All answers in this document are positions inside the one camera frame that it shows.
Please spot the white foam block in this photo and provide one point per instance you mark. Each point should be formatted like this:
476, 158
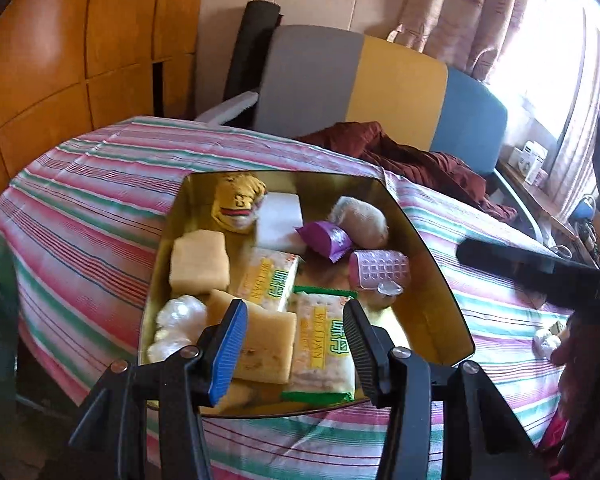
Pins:
279, 218

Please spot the clear plastic bag ball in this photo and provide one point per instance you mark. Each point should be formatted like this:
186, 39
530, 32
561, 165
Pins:
544, 343

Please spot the white sock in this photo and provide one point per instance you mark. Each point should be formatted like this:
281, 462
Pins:
365, 224

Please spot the white boxes on desk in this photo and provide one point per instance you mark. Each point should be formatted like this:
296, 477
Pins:
528, 160

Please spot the purple candy wrapper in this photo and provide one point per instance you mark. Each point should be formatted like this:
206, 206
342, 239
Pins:
326, 239

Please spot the black rolled mat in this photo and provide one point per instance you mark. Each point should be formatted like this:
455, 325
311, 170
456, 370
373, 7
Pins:
255, 32

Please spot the grey yellow blue chair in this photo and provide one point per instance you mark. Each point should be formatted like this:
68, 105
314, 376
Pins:
315, 76

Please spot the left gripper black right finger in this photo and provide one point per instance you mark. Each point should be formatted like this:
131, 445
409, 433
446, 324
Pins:
369, 346

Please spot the yellow cartoon sock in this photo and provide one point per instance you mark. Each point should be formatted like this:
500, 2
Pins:
237, 200

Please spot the pink striped curtain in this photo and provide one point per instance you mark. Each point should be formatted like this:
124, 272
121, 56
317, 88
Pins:
540, 58

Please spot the dark red blanket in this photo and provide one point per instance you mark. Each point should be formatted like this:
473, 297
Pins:
441, 172

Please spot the striped pink green tablecloth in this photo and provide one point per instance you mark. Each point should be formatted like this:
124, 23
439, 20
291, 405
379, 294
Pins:
82, 224

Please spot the white plastic bag ball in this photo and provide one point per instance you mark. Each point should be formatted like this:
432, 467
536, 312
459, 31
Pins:
178, 324

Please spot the gold metal tray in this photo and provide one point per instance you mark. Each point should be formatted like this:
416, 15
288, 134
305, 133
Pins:
426, 318

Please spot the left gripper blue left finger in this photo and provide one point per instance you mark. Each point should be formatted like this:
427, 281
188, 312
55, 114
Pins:
224, 349

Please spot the green yellow cracker pack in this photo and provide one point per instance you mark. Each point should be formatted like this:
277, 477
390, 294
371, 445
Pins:
268, 278
322, 369

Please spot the wooden side desk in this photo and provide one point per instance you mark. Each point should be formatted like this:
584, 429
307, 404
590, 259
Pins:
545, 213

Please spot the wooden wardrobe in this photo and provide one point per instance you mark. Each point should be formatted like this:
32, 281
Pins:
68, 67

